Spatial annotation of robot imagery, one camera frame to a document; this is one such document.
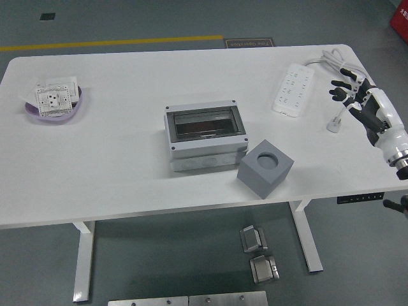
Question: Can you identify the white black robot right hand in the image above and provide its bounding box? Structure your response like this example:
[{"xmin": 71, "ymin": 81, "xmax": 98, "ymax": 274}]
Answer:
[{"xmin": 329, "ymin": 66, "xmax": 408, "ymax": 164}]

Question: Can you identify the grey electrical box with lid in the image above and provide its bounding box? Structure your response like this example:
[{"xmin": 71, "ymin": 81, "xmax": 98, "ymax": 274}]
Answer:
[{"xmin": 164, "ymin": 99, "xmax": 249, "ymax": 173}]

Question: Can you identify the red box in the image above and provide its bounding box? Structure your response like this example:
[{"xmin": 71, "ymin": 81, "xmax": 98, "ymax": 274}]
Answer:
[{"xmin": 389, "ymin": 5, "xmax": 408, "ymax": 41}]

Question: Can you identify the grey cube with round hole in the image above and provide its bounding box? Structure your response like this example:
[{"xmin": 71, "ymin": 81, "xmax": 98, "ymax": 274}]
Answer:
[{"xmin": 237, "ymin": 139, "xmax": 294, "ymax": 200}]

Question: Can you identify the black table control panel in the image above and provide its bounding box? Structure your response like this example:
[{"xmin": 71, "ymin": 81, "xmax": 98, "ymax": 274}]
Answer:
[{"xmin": 337, "ymin": 193, "xmax": 385, "ymax": 204}]

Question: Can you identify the white power strip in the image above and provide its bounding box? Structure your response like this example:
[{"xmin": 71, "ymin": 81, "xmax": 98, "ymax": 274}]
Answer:
[{"xmin": 271, "ymin": 62, "xmax": 315, "ymax": 118}]

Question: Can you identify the white table leg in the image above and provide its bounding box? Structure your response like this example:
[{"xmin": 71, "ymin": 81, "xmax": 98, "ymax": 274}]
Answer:
[
  {"xmin": 72, "ymin": 220, "xmax": 96, "ymax": 303},
  {"xmin": 289, "ymin": 201, "xmax": 323, "ymax": 273}
]

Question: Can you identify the small metal block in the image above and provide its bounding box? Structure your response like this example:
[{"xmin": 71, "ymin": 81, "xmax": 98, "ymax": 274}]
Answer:
[
  {"xmin": 239, "ymin": 224, "xmax": 268, "ymax": 254},
  {"xmin": 249, "ymin": 254, "xmax": 281, "ymax": 285}
]

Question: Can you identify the grey metal plate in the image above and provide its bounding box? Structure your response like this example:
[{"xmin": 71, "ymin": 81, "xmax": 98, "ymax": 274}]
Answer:
[
  {"xmin": 107, "ymin": 296, "xmax": 189, "ymax": 306},
  {"xmin": 188, "ymin": 290, "xmax": 268, "ymax": 306}
]

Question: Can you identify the purple bowl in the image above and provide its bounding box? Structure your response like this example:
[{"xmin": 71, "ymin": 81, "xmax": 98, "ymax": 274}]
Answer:
[{"xmin": 24, "ymin": 85, "xmax": 84, "ymax": 122}]

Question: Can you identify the white printed socket panel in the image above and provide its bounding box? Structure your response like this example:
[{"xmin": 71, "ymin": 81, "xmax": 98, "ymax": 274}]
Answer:
[{"xmin": 34, "ymin": 85, "xmax": 73, "ymax": 117}]

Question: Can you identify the white power cord with plug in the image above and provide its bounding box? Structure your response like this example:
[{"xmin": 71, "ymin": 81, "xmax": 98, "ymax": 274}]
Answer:
[{"xmin": 302, "ymin": 48, "xmax": 367, "ymax": 134}]

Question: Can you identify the white plain switch panel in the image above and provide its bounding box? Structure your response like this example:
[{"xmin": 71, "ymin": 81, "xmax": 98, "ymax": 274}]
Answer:
[{"xmin": 44, "ymin": 75, "xmax": 80, "ymax": 103}]

